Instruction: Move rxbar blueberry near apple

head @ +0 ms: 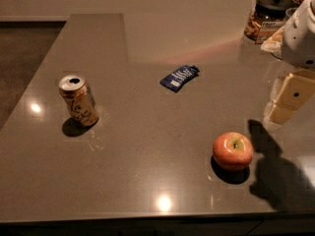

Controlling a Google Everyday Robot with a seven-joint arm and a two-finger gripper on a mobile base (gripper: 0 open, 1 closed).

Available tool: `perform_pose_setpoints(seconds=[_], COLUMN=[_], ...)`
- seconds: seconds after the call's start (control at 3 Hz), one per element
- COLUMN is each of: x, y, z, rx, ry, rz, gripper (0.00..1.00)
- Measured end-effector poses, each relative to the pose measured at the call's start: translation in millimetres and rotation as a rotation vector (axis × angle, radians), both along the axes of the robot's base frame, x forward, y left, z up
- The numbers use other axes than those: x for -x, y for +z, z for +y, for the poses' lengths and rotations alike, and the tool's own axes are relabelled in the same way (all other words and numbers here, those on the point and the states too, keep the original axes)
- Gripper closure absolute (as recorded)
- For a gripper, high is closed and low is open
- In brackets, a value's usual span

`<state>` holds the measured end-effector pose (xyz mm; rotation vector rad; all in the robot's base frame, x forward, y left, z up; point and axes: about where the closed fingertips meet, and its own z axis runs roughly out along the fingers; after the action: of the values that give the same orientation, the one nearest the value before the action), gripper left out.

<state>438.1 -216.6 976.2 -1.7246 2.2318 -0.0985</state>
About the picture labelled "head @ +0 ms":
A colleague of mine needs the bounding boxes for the orange La Croix soda can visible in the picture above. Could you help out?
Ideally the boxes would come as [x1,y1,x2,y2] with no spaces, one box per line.
[59,74,98,127]

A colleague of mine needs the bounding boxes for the white snack packet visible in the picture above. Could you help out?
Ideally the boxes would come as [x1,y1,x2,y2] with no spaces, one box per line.
[261,27,284,59]

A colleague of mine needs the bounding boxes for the blue rxbar blueberry wrapper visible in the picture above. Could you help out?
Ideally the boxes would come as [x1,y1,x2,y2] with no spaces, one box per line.
[159,65,200,92]

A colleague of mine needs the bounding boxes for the red apple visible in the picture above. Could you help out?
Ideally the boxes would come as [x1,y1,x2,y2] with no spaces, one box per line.
[213,132,254,172]

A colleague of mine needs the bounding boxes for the glass jar with black lid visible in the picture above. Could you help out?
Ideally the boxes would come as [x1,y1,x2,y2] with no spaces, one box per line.
[244,0,293,44]

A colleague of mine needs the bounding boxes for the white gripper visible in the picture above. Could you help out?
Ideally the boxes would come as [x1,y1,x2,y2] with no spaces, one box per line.
[266,0,315,124]

